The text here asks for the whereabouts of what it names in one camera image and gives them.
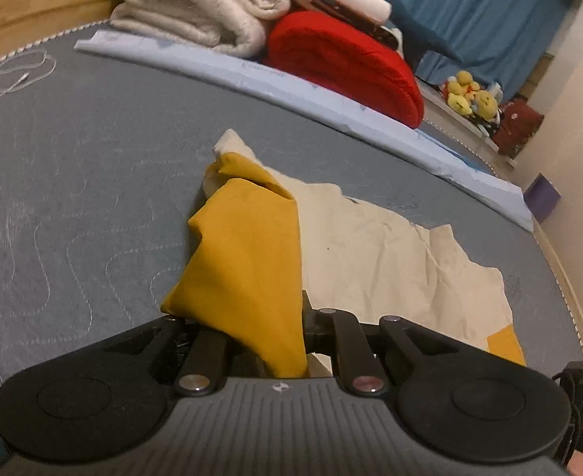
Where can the purple bin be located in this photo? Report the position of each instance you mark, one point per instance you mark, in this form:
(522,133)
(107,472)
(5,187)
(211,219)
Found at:
(542,198)

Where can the yellow plush toy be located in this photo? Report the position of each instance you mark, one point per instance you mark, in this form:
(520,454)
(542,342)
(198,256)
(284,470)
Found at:
(462,82)
(487,104)
(460,105)

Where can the dark patterned cloth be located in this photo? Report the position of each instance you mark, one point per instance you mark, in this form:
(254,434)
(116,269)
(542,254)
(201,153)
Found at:
(321,2)

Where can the yellow plush toys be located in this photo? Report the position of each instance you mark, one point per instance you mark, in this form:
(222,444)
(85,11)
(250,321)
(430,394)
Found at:
(450,119)

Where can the blue curtain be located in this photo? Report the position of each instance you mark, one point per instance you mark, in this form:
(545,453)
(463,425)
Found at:
(494,10)

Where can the red fleece blanket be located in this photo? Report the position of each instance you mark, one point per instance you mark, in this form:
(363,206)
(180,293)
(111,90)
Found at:
(341,54)

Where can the dark red bag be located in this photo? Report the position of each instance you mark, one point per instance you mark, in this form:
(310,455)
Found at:
(519,126)

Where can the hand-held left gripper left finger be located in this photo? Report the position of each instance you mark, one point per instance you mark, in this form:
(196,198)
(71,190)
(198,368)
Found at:
(207,352)

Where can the beige folded blanket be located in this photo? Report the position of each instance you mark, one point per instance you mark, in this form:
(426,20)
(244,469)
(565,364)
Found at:
(187,10)

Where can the grey quilted mattress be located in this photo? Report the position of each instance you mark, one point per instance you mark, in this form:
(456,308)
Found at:
(98,183)

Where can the light blue folded sheet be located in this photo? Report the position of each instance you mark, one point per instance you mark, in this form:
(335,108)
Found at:
(296,94)

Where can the beige and yellow garment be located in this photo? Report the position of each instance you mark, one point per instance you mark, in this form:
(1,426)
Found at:
(370,258)

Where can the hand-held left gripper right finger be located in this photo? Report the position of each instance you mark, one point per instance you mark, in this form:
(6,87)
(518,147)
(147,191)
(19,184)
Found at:
(316,327)

